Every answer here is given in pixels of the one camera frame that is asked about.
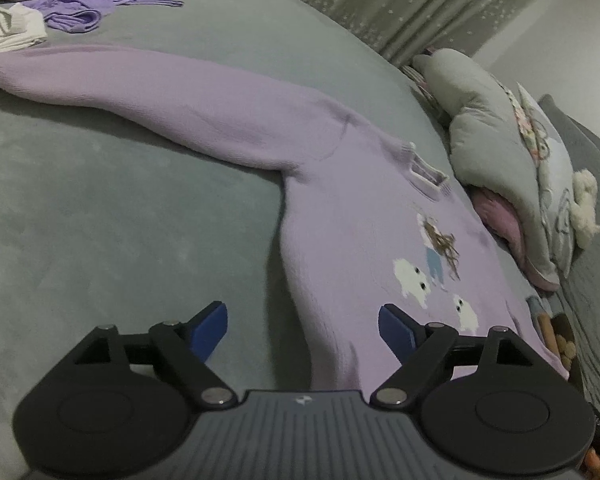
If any pink blanket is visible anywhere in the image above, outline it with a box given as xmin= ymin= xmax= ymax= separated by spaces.
xmin=472 ymin=187 xmax=561 ymax=291

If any grey headboard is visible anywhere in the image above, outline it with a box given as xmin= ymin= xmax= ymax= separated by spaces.
xmin=537 ymin=94 xmax=600 ymax=406

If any grey quilt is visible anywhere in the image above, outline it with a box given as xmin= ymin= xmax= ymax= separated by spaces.
xmin=412 ymin=49 xmax=573 ymax=291

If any grey starry curtain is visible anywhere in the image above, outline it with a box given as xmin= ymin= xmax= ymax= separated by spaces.
xmin=225 ymin=0 xmax=588 ymax=68

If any printed pillow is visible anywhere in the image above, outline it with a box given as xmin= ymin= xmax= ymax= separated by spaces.
xmin=512 ymin=82 xmax=581 ymax=278

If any white garment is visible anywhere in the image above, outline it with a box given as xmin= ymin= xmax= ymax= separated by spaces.
xmin=0 ymin=2 xmax=48 ymax=61

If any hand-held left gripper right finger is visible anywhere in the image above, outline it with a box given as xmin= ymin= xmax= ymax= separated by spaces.
xmin=370 ymin=302 xmax=538 ymax=407

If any purple garment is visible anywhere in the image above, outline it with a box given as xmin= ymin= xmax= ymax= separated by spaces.
xmin=22 ymin=0 xmax=185 ymax=35

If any lilac knitted sweater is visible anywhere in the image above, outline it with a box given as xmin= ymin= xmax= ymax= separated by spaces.
xmin=0 ymin=45 xmax=571 ymax=391

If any grey bed sheet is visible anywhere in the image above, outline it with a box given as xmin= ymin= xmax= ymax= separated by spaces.
xmin=0 ymin=0 xmax=588 ymax=480

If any white plush toy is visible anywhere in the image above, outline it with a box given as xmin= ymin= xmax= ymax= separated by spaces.
xmin=570 ymin=169 xmax=600 ymax=250

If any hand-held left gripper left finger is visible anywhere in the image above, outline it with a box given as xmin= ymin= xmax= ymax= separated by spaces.
xmin=70 ymin=301 xmax=240 ymax=408

